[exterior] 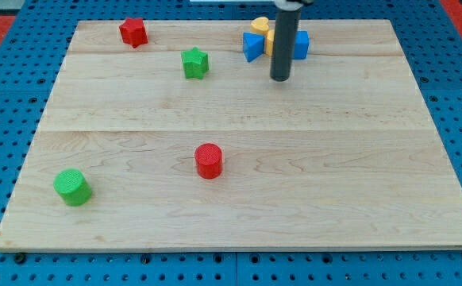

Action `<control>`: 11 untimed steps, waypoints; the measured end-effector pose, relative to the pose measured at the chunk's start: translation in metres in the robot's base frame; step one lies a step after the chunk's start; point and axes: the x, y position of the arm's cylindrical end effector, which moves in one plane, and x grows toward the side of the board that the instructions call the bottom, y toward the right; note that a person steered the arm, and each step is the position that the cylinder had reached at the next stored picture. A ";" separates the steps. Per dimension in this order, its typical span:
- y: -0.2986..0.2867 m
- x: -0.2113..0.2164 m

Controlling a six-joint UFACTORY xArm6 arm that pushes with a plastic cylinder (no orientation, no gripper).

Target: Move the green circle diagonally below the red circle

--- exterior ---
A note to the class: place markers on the blue cube block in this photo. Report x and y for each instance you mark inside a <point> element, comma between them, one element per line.
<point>302,43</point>

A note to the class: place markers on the yellow block behind rod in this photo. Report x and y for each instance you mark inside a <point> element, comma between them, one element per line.
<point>269,42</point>

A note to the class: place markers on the green star block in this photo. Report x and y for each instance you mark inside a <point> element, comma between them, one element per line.
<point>195,63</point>

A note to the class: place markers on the red cylinder block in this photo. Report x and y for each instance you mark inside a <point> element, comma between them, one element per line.
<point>209,160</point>

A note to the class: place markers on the yellow heart block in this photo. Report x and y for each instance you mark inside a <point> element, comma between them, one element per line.
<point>260,26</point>

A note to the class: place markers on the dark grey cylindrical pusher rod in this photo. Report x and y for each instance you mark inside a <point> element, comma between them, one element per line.
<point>286,28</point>

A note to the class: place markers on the blue triangle block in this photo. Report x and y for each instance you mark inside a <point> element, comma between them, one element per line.
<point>252,46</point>

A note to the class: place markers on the red star block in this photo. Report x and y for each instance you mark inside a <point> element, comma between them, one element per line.
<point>133,32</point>

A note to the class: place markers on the green cylinder block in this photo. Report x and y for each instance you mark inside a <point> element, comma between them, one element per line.
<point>72,187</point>

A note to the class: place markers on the light wooden board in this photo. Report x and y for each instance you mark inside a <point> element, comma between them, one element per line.
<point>343,156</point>

